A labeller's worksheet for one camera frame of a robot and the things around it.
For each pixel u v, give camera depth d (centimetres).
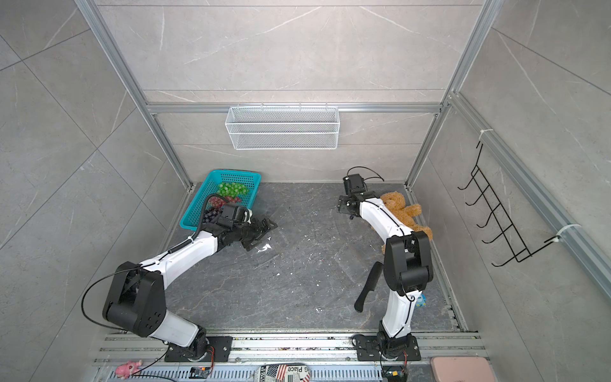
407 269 50
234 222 69
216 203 108
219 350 73
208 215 101
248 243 80
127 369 69
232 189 111
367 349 73
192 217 98
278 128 101
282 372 67
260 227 78
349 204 69
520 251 57
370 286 86
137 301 43
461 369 69
